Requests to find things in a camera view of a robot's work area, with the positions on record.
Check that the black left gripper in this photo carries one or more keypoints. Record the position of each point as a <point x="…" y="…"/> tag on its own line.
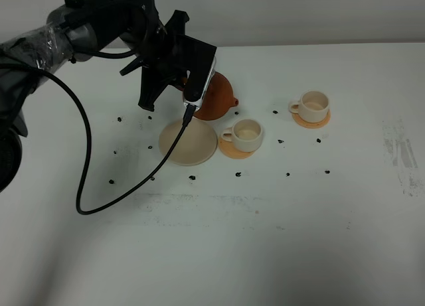
<point x="156" y="55"/>

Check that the brown clay teapot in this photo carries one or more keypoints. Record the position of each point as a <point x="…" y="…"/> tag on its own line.
<point x="218" y="99"/>

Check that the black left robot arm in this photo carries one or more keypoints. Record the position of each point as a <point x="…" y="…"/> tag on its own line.
<point x="80" y="30"/>

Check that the beige round teapot saucer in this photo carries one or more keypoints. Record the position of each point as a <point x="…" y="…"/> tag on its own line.
<point x="196" y="145"/>

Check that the near orange round coaster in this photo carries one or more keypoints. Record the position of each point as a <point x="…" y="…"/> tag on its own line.
<point x="229" y="150"/>

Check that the orange round coaster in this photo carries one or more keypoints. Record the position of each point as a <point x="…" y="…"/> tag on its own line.
<point x="312" y="122"/>
<point x="229" y="150"/>

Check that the near white teacup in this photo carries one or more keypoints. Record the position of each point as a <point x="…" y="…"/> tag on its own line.
<point x="246" y="135"/>

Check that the white teacup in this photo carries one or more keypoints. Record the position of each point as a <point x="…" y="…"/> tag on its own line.
<point x="311" y="102"/>
<point x="246" y="135"/>

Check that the far white teacup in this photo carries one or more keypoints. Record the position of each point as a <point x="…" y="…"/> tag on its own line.
<point x="311" y="102"/>

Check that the far orange round coaster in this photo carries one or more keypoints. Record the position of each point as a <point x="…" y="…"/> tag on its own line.
<point x="312" y="122"/>

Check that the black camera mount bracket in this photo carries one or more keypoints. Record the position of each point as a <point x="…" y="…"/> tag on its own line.
<point x="191" y="53"/>

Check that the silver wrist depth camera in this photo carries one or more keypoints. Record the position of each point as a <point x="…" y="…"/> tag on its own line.
<point x="207" y="87"/>

